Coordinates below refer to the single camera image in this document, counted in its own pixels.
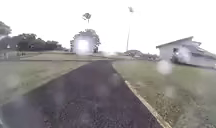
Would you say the bush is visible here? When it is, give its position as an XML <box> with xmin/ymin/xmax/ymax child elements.
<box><xmin>124</xmin><ymin>49</ymin><xmax>144</xmax><ymax>58</ymax></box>

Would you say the round dark tree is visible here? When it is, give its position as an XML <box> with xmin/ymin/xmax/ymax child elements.
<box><xmin>69</xmin><ymin>28</ymin><xmax>102</xmax><ymax>54</ymax></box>

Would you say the tall lamp pole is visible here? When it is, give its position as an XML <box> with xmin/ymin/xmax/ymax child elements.
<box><xmin>125</xmin><ymin>6</ymin><xmax>135</xmax><ymax>53</ymax></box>

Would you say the dark asphalt path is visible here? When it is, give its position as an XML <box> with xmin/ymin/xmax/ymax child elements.
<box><xmin>0</xmin><ymin>59</ymin><xmax>165</xmax><ymax>128</ymax></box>

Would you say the pale kerb edge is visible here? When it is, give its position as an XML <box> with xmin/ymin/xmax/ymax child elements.
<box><xmin>124</xmin><ymin>79</ymin><xmax>172</xmax><ymax>128</ymax></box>

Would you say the palm tree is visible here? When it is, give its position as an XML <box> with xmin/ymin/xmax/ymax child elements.
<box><xmin>82</xmin><ymin>12</ymin><xmax>92</xmax><ymax>24</ymax></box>

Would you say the grass field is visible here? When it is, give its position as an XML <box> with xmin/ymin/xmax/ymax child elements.
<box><xmin>0</xmin><ymin>51</ymin><xmax>94</xmax><ymax>108</ymax></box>
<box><xmin>112</xmin><ymin>59</ymin><xmax>216</xmax><ymax>128</ymax></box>

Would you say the row of dark trees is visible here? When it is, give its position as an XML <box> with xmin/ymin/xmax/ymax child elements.
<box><xmin>5</xmin><ymin>32</ymin><xmax>65</xmax><ymax>52</ymax></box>

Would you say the white building with pitched roof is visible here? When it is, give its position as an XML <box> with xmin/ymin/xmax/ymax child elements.
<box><xmin>155</xmin><ymin>35</ymin><xmax>216</xmax><ymax>69</ymax></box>

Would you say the low fence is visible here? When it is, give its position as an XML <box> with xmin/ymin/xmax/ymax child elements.
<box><xmin>0</xmin><ymin>51</ymin><xmax>21</xmax><ymax>62</ymax></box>

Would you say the large spreading tree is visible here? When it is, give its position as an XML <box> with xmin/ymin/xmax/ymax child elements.
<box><xmin>0</xmin><ymin>18</ymin><xmax>13</xmax><ymax>51</ymax></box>

